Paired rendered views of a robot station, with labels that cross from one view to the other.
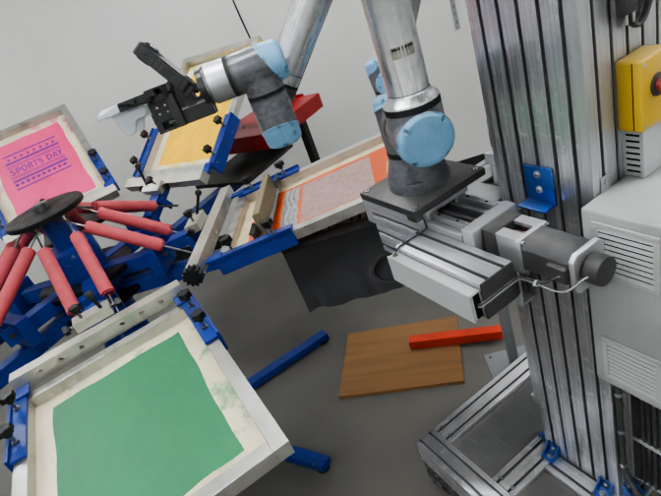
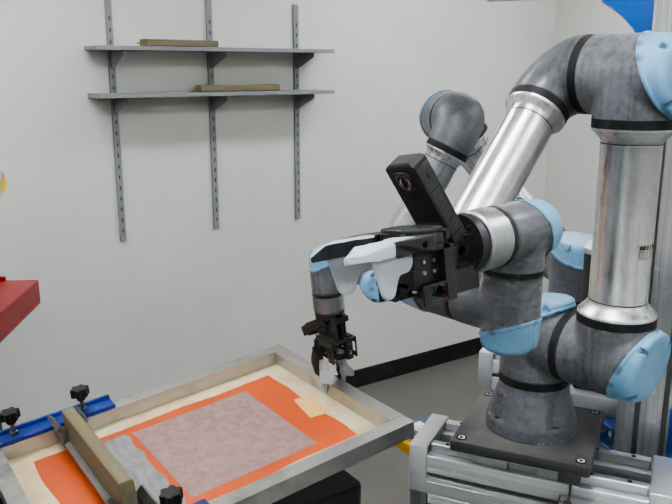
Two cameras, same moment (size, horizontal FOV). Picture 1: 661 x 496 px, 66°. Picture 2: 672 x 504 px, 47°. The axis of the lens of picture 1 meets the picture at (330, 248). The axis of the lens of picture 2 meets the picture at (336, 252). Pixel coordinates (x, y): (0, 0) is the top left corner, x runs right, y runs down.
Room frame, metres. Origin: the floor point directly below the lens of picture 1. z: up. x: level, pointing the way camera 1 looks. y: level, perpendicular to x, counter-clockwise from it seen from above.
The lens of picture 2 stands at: (0.50, 0.82, 1.85)
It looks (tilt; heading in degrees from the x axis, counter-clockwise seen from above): 13 degrees down; 316
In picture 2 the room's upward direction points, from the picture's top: straight up
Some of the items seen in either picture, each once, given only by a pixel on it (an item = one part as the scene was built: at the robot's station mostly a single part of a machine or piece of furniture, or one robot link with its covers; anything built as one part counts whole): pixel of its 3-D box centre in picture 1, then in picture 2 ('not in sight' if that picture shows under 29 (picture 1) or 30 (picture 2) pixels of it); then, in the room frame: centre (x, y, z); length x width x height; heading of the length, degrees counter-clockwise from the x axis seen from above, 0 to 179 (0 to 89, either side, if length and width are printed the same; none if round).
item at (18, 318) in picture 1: (89, 276); not in sight; (2.02, 1.00, 0.99); 0.82 x 0.79 x 0.12; 80
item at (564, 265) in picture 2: not in sight; (575, 264); (1.32, -0.73, 1.42); 0.13 x 0.12 x 0.14; 142
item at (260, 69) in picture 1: (257, 68); (516, 233); (1.01, 0.01, 1.65); 0.11 x 0.08 x 0.09; 87
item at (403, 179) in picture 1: (414, 161); (532, 397); (1.13, -0.26, 1.31); 0.15 x 0.15 x 0.10
